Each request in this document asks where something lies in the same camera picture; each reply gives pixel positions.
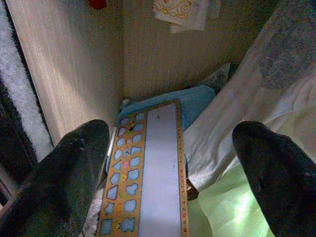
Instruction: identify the wooden shape puzzle board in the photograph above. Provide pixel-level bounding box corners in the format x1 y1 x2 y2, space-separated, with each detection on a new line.
95 98 190 237

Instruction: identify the white fluffy rug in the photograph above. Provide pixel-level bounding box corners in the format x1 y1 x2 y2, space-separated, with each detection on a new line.
0 0 55 161

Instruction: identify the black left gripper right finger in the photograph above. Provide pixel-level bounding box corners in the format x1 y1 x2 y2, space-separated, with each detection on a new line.
232 120 316 237

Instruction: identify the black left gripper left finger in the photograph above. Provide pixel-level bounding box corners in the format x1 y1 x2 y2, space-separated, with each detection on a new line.
0 119 111 237

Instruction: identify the white gold-patterned napkin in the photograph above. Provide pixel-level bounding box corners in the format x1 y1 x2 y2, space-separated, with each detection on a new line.
152 0 210 34

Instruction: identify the red object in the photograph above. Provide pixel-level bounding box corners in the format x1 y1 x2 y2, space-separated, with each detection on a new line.
88 0 108 10

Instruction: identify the white cloth sheet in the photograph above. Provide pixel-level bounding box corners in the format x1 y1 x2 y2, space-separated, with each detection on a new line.
184 0 316 192

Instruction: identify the light green cloth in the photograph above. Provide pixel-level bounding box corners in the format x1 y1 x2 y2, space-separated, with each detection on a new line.
189 118 316 237

